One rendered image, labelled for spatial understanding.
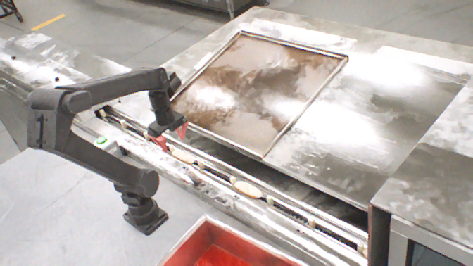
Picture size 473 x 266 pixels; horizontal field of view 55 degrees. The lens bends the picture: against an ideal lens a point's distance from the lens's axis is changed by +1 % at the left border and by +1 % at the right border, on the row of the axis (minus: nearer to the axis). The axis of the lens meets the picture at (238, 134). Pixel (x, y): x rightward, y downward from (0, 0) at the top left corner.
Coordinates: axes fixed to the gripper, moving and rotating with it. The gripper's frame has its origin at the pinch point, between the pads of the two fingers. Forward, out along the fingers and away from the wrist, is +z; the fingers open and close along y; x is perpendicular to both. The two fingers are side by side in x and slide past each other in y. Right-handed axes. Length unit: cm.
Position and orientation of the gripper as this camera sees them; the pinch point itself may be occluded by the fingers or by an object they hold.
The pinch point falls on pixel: (173, 143)
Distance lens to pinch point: 144.6
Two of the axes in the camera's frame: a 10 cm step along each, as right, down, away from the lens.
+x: 7.4, 3.1, -6.0
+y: -6.6, 5.3, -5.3
